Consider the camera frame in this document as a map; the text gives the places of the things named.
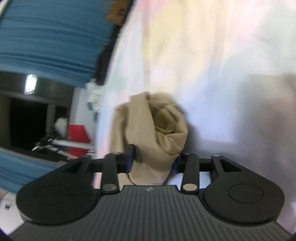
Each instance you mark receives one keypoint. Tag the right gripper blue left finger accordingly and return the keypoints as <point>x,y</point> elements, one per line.
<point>113,164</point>

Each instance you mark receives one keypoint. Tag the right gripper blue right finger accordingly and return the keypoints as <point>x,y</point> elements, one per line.
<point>188,165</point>

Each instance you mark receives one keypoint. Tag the tan printed t-shirt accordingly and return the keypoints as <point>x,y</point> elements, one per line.
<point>155,124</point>

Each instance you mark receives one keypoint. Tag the pile of clothes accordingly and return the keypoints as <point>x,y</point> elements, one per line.
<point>95,87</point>

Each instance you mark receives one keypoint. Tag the garment steamer stand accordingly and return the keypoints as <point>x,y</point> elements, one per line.
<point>61,146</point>

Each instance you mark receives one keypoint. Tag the red garment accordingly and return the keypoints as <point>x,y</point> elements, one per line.
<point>77,133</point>

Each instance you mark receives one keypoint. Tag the left blue curtain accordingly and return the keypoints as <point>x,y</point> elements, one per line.
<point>19,169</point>

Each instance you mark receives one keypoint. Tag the blue curtain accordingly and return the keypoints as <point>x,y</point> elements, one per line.
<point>57,40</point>
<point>19,169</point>

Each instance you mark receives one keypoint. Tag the dark window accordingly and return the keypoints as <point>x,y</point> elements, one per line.
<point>30,106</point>

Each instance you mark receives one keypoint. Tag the pastel tie-dye bed cover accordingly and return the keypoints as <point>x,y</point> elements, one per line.
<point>230,65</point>

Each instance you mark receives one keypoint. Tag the right blue curtain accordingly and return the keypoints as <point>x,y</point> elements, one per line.
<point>57,40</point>

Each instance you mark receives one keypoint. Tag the brown paper bag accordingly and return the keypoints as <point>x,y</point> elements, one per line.
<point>118,11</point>

